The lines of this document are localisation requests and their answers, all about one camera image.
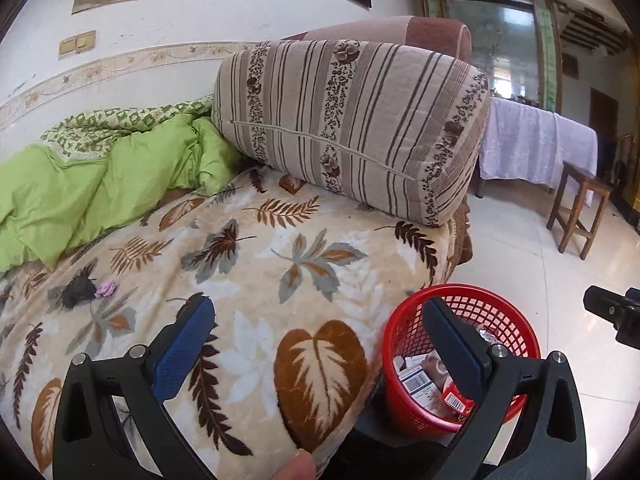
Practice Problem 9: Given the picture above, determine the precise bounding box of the black crumpled trash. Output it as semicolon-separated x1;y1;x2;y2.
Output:
61;275;96;309

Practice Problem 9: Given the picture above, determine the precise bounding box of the person's left thumb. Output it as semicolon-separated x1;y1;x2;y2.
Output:
270;448;317;480

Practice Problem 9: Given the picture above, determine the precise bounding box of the red barcode packet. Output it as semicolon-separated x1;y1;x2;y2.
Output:
442;377;475;417

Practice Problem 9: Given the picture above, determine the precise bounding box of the purple crumpled wrapper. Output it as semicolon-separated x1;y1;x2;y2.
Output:
96;280;118;298

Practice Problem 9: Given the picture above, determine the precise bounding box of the brown wooden stool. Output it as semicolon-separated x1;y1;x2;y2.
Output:
546;162;612;260

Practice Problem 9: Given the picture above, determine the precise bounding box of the red mesh plastic basket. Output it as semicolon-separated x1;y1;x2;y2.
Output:
381;284;540;438

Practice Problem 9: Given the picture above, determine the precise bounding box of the white cigarette box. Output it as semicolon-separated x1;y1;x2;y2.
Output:
392;350;451;418

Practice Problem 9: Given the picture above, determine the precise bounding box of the leaf pattern beige blanket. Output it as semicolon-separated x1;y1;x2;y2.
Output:
1;168;469;479

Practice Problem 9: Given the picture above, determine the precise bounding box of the lilac tablecloth table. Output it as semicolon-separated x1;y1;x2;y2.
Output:
480;98;598;188

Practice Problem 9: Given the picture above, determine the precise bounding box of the green quilt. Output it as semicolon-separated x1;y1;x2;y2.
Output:
1;98;242;272

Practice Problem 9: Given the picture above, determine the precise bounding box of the striped floral pillow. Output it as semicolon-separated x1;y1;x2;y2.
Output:
212;39;490;226

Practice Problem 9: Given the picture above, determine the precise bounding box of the glass door wooden frame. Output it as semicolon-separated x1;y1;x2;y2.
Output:
419;0;562;113

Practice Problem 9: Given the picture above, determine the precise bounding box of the beige wall switch plate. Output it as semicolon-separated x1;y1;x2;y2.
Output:
58;30;96;58

